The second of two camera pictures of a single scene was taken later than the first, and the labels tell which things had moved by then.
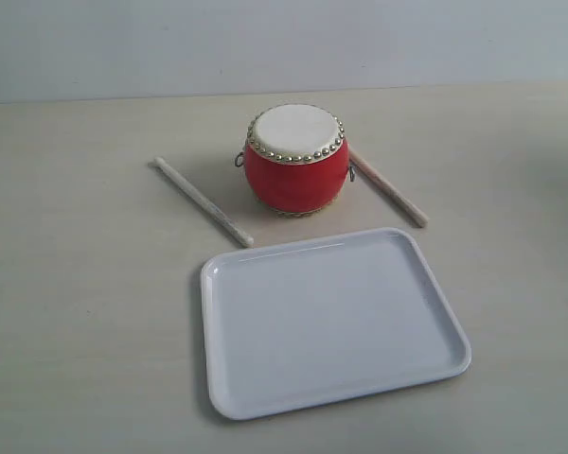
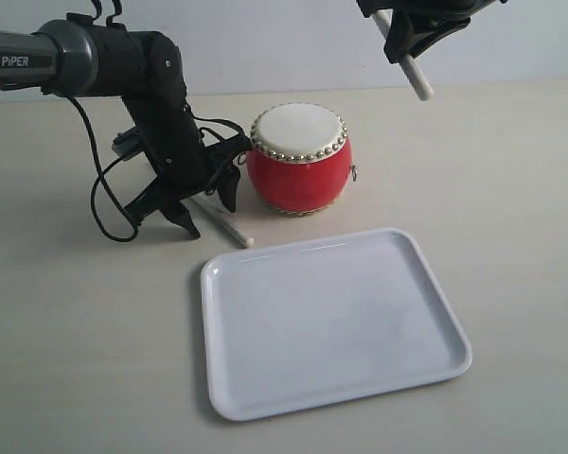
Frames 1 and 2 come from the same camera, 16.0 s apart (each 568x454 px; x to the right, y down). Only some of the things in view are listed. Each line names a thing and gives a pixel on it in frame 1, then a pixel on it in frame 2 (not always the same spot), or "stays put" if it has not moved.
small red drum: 295,159 stays put
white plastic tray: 310,323 stays put
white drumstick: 407,209 to 412,70
